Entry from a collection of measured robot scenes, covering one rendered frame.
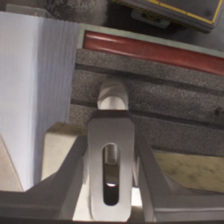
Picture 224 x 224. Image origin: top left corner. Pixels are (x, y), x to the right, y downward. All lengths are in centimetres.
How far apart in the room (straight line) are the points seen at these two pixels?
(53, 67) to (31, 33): 11
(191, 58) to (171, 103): 14
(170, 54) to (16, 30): 43
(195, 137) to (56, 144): 40
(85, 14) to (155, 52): 94
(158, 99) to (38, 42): 37
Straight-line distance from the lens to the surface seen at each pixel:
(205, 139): 56
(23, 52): 53
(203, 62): 54
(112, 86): 34
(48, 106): 51
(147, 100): 47
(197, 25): 109
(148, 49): 49
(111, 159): 20
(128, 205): 18
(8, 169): 62
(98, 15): 135
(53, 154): 32
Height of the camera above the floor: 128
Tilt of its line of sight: 76 degrees down
